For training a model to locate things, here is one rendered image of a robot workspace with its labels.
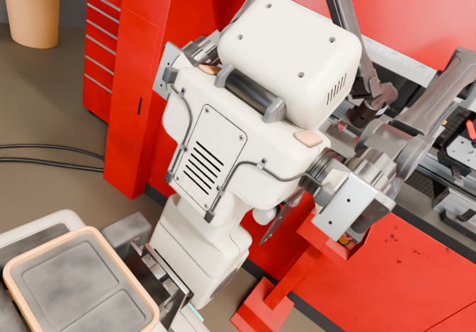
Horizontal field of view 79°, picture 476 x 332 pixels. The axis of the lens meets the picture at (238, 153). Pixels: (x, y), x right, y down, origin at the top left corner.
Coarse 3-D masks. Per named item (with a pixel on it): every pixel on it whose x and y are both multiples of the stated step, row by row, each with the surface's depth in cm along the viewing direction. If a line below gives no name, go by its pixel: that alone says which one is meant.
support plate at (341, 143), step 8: (336, 120) 121; (328, 128) 112; (336, 128) 115; (328, 136) 106; (336, 136) 109; (344, 136) 111; (336, 144) 103; (344, 144) 105; (352, 144) 108; (344, 152) 101; (352, 152) 103
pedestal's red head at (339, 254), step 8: (312, 216) 105; (304, 224) 108; (312, 224) 106; (304, 232) 109; (312, 232) 107; (320, 232) 105; (368, 232) 102; (312, 240) 108; (320, 240) 106; (328, 240) 107; (352, 240) 109; (320, 248) 107; (328, 248) 105; (336, 248) 105; (344, 248) 107; (352, 248) 107; (360, 248) 98; (328, 256) 106; (336, 256) 104; (344, 256) 104; (352, 256) 101; (336, 264) 105; (344, 264) 104
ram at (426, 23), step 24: (312, 0) 108; (360, 0) 101; (384, 0) 98; (408, 0) 95; (432, 0) 92; (456, 0) 89; (360, 24) 104; (384, 24) 100; (408, 24) 97; (432, 24) 94; (456, 24) 91; (408, 48) 100; (432, 48) 96; (408, 72) 102
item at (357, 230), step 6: (354, 222) 98; (360, 222) 96; (348, 228) 100; (354, 228) 99; (360, 228) 97; (366, 228) 96; (348, 234) 99; (354, 234) 99; (360, 234) 99; (354, 240) 98; (360, 240) 98
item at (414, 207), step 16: (400, 192) 119; (416, 192) 124; (400, 208) 111; (416, 208) 113; (432, 208) 117; (416, 224) 110; (432, 224) 108; (448, 240) 107; (464, 240) 107; (464, 256) 106
